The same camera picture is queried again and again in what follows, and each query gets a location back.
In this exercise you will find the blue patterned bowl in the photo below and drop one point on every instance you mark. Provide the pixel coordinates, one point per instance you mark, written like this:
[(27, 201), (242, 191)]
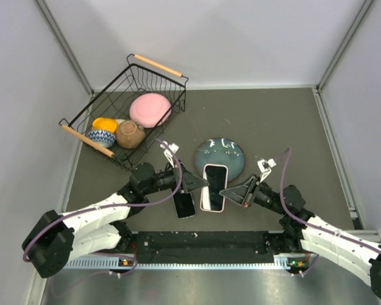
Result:
[(102, 137)]

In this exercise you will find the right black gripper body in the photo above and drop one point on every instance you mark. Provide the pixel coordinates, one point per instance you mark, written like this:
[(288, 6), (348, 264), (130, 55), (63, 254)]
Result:
[(267, 197)]

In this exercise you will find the pink plate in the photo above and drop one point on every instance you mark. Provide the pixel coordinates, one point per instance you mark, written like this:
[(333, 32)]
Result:
[(150, 110)]

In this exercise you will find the brown ceramic bowl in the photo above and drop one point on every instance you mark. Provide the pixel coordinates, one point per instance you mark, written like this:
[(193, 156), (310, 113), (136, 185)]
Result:
[(129, 134)]

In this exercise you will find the black phone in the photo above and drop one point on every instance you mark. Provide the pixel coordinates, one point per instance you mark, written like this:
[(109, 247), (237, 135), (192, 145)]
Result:
[(216, 178)]

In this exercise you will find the yellow bowl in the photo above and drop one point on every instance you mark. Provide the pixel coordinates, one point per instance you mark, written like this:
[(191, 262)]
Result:
[(107, 124)]

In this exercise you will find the blue phone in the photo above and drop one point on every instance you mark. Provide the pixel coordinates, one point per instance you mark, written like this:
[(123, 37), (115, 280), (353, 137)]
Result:
[(184, 206)]

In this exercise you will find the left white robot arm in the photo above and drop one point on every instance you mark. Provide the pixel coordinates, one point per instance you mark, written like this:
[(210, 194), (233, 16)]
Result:
[(59, 238)]

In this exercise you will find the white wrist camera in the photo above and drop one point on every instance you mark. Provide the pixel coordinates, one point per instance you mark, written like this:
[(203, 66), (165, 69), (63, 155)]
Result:
[(170, 152), (265, 166)]

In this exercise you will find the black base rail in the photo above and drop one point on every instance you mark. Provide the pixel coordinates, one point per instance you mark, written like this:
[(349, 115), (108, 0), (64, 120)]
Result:
[(206, 247)]

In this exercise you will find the clear phone case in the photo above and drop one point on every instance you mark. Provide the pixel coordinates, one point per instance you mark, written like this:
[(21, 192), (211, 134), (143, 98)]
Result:
[(193, 208)]

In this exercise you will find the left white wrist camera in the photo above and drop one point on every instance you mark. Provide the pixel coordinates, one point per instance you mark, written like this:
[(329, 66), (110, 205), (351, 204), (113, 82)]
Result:
[(170, 152)]

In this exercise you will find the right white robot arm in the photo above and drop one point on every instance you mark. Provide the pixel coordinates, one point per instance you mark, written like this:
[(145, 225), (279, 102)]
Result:
[(310, 232)]

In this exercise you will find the blue ceramic plate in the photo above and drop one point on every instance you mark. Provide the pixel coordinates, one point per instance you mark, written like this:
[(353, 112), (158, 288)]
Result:
[(220, 151)]

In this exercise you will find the black wire basket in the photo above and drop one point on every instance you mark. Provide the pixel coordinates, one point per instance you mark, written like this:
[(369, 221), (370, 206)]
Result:
[(141, 76)]

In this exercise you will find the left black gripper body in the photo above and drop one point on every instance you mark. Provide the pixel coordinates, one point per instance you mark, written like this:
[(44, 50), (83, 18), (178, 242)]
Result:
[(165, 180)]

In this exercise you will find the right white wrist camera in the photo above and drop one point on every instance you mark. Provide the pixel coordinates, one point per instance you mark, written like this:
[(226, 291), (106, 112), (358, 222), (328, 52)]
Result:
[(265, 166)]

